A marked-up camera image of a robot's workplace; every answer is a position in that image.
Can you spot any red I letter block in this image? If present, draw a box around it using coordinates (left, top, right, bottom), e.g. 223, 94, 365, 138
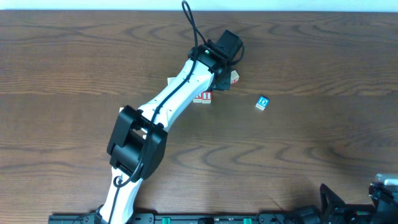
202, 91, 212, 104

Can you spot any red A letter block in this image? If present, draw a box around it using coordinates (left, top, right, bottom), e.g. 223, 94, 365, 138
193, 93, 203, 103

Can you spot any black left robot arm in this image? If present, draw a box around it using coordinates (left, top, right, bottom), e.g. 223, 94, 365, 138
96, 45, 237, 223

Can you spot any red E letter block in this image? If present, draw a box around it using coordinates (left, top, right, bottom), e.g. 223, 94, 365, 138
230, 70, 240, 84

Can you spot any blue D letter block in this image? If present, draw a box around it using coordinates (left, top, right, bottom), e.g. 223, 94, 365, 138
256, 96, 269, 111

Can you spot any plain face wooden block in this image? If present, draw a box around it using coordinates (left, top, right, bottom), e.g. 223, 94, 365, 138
167, 77, 175, 85

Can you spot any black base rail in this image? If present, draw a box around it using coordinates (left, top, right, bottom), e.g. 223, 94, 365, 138
48, 212, 364, 224

